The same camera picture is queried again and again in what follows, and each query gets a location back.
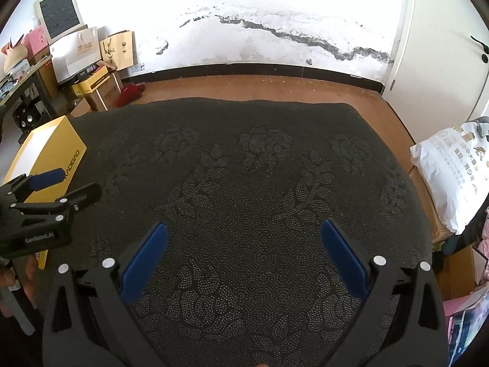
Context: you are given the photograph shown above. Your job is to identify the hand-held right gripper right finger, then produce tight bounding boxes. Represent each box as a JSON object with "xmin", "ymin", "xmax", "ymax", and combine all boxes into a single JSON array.
[{"xmin": 319, "ymin": 219, "xmax": 448, "ymax": 367}]

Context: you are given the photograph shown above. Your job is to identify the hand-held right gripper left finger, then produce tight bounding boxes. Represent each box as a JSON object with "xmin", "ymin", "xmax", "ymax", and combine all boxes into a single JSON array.
[{"xmin": 42, "ymin": 222, "xmax": 171, "ymax": 367}]

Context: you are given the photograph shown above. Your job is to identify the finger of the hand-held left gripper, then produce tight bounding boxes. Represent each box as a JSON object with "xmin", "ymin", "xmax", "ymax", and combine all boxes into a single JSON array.
[
  {"xmin": 14, "ymin": 183, "xmax": 103, "ymax": 223},
  {"xmin": 0, "ymin": 167, "xmax": 66, "ymax": 206}
]

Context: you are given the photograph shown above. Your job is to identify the yellow box with white inside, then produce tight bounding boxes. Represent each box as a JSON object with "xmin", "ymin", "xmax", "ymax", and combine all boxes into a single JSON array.
[{"xmin": 3, "ymin": 115, "xmax": 88, "ymax": 270}]

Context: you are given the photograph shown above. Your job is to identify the person's left hand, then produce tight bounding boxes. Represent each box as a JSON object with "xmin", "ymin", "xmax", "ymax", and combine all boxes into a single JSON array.
[{"xmin": 0, "ymin": 254, "xmax": 39, "ymax": 310}]

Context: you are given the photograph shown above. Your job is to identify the small black speaker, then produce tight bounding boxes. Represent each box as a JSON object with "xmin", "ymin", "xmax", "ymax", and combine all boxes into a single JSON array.
[{"xmin": 13, "ymin": 100, "xmax": 53, "ymax": 128}]

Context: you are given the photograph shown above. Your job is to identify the grey bar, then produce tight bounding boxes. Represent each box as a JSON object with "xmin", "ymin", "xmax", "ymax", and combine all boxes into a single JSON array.
[{"xmin": 0, "ymin": 286, "xmax": 36, "ymax": 336}]

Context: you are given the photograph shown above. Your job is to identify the black desk with yellow edge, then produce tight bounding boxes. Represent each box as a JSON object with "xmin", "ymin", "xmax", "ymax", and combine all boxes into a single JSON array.
[{"xmin": 0, "ymin": 59, "xmax": 55, "ymax": 138}]

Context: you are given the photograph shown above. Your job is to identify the yellow cardboard box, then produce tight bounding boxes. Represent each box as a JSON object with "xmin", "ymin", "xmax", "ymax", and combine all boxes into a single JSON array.
[{"xmin": 71, "ymin": 65, "xmax": 116, "ymax": 97}]

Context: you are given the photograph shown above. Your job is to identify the red cloth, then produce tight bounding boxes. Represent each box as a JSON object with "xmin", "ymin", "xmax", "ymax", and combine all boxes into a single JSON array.
[{"xmin": 114, "ymin": 83, "xmax": 146, "ymax": 108}]

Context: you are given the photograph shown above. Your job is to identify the black flower-patterned cloth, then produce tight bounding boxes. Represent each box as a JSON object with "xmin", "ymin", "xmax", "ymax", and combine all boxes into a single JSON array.
[{"xmin": 38, "ymin": 97, "xmax": 434, "ymax": 367}]

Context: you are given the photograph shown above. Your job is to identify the white paper bag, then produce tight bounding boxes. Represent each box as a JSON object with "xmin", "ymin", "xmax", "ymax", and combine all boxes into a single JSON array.
[{"xmin": 49, "ymin": 26, "xmax": 102, "ymax": 85}]

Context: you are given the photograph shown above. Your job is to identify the white printed sack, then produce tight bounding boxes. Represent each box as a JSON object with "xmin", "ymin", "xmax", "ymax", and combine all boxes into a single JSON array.
[{"xmin": 410, "ymin": 116, "xmax": 489, "ymax": 236}]

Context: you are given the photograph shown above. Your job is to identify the pink box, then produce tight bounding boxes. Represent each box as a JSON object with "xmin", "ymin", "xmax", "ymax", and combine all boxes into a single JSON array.
[{"xmin": 22, "ymin": 25, "xmax": 53, "ymax": 59}]

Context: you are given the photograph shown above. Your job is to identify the colourful printed packets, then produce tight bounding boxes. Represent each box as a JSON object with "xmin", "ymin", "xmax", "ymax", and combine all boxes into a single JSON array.
[{"xmin": 443, "ymin": 290, "xmax": 489, "ymax": 367}]

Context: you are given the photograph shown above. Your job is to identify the pink clothing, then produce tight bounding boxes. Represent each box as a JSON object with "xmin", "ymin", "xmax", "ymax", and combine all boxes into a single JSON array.
[{"xmin": 473, "ymin": 206, "xmax": 489, "ymax": 285}]

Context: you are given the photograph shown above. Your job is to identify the tan paper bag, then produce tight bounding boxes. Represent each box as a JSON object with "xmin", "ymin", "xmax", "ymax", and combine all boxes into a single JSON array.
[{"xmin": 99, "ymin": 29, "xmax": 138, "ymax": 72}]

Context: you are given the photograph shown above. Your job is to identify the white framed monitor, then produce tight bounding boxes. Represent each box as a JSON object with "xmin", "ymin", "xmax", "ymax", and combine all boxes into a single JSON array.
[{"xmin": 34, "ymin": 0, "xmax": 86, "ymax": 41}]

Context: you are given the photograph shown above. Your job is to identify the white door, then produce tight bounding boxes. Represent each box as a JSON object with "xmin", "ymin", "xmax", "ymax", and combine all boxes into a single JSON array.
[{"xmin": 381, "ymin": 0, "xmax": 489, "ymax": 124}]

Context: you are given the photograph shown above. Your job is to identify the black door handle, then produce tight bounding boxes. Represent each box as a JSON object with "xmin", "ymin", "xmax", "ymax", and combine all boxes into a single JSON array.
[{"xmin": 470, "ymin": 35, "xmax": 489, "ymax": 64}]

